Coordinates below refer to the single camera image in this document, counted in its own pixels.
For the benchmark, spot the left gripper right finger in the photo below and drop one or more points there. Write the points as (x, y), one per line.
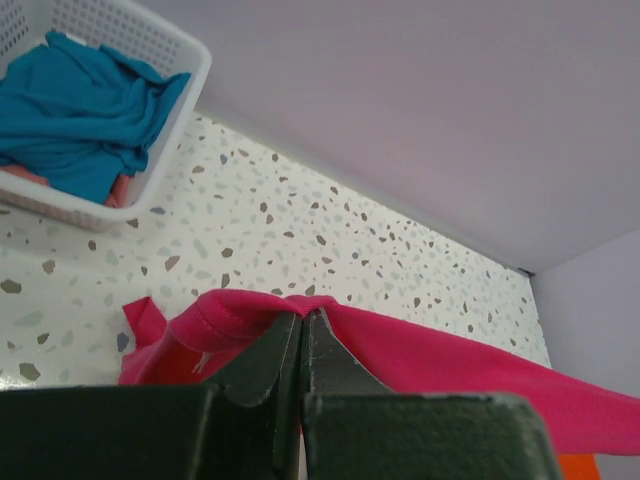
(339, 406)

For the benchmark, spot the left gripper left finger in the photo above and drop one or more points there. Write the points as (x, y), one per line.
(254, 426)

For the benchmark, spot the magenta t shirt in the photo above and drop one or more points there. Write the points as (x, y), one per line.
(408, 358)

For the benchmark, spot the pink garment in basket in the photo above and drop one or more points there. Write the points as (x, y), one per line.
(115, 199)

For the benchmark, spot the folded orange t shirt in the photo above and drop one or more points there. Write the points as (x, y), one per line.
(578, 467)

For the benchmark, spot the blue t shirt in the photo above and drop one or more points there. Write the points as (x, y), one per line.
(82, 117)

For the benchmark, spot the white plastic basket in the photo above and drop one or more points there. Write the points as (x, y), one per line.
(136, 32)

